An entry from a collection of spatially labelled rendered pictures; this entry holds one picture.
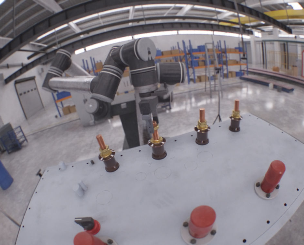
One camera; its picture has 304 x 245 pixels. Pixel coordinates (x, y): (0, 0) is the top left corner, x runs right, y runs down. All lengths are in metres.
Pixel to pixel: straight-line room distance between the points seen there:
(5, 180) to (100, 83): 4.71
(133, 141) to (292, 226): 3.42
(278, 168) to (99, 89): 0.76
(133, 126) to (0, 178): 4.37
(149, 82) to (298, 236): 2.51
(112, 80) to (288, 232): 2.52
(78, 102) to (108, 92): 4.82
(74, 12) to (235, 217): 7.26
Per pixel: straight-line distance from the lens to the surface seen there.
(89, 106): 1.82
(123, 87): 5.37
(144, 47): 0.53
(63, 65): 1.25
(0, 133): 9.42
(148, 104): 0.54
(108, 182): 0.70
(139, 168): 0.70
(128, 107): 2.22
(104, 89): 0.60
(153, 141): 0.68
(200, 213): 0.38
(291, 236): 2.37
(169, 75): 0.88
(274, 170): 0.54
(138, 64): 0.53
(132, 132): 2.95
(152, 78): 0.54
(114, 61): 0.64
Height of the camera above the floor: 1.84
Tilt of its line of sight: 25 degrees down
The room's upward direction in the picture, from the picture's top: 11 degrees counter-clockwise
